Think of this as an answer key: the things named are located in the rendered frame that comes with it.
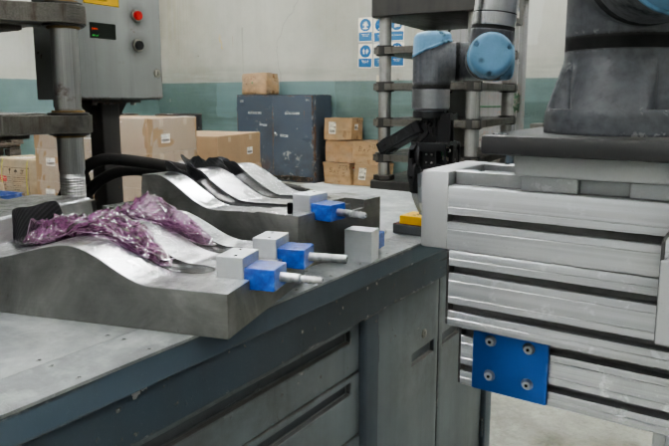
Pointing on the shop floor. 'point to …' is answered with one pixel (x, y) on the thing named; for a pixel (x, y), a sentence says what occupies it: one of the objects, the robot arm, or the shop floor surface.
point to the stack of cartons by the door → (348, 152)
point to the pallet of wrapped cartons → (171, 142)
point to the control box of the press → (107, 42)
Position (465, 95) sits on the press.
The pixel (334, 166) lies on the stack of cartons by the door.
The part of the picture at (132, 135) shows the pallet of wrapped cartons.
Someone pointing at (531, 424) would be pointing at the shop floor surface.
